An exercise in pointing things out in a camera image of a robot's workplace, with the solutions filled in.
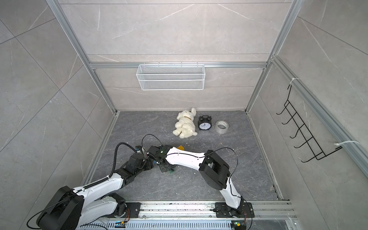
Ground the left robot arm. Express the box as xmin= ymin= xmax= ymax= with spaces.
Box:
xmin=36 ymin=153 xmax=154 ymax=230

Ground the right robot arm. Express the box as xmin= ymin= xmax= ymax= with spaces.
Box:
xmin=149 ymin=145 xmax=245 ymax=217

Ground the white plush dog toy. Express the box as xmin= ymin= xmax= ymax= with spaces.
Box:
xmin=172 ymin=108 xmax=197 ymax=139

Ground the black alarm clock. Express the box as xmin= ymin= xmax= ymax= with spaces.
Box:
xmin=197 ymin=115 xmax=212 ymax=130

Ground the clear tape roll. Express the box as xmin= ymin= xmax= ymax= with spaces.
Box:
xmin=215 ymin=120 xmax=229 ymax=134

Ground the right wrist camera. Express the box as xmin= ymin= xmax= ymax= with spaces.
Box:
xmin=148 ymin=146 xmax=161 ymax=159

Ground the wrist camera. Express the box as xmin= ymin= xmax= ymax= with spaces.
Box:
xmin=148 ymin=146 xmax=161 ymax=159
xmin=135 ymin=146 xmax=144 ymax=154

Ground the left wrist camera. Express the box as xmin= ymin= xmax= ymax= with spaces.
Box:
xmin=135 ymin=146 xmax=144 ymax=154

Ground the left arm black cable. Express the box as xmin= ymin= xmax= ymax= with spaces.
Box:
xmin=26 ymin=142 xmax=137 ymax=230

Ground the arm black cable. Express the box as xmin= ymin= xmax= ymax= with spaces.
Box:
xmin=26 ymin=142 xmax=137 ymax=230
xmin=141 ymin=133 xmax=254 ymax=230

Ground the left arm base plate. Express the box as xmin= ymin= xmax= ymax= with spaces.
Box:
xmin=103 ymin=202 xmax=141 ymax=218

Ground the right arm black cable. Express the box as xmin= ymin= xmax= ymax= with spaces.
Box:
xmin=141 ymin=133 xmax=254 ymax=230

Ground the white wire mesh basket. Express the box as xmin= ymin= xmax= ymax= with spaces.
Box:
xmin=136 ymin=64 xmax=206 ymax=91

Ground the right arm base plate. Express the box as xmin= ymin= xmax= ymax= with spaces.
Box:
xmin=213 ymin=202 xmax=255 ymax=219

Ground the aluminium mounting rail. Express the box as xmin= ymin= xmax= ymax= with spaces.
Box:
xmin=57 ymin=200 xmax=298 ymax=220

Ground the black wire hook rack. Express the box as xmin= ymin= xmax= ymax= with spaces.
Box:
xmin=276 ymin=85 xmax=343 ymax=163

